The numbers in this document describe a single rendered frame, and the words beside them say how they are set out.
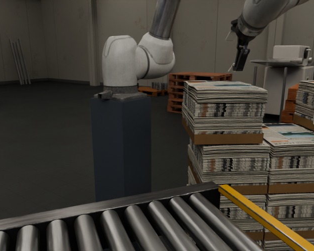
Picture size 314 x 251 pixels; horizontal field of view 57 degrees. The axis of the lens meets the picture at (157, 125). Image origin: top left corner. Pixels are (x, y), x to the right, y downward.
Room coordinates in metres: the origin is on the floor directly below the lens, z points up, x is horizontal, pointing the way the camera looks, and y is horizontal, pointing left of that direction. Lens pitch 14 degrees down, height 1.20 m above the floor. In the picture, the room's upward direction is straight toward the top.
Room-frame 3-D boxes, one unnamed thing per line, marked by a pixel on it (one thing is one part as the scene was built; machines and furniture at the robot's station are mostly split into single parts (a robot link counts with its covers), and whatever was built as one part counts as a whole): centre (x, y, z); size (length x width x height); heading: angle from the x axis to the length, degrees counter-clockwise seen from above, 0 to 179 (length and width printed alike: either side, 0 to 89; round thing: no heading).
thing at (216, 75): (5.99, -0.88, 0.40); 1.11 x 0.80 x 0.79; 54
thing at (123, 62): (1.34, 0.16, 1.17); 0.18 x 0.16 x 0.22; 134
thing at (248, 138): (1.21, -0.29, 0.86); 0.29 x 0.16 x 0.04; 93
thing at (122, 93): (1.32, 0.18, 1.03); 0.22 x 0.18 x 0.06; 144
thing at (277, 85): (5.53, -2.50, 0.66); 2.81 x 0.70 x 1.32; 144
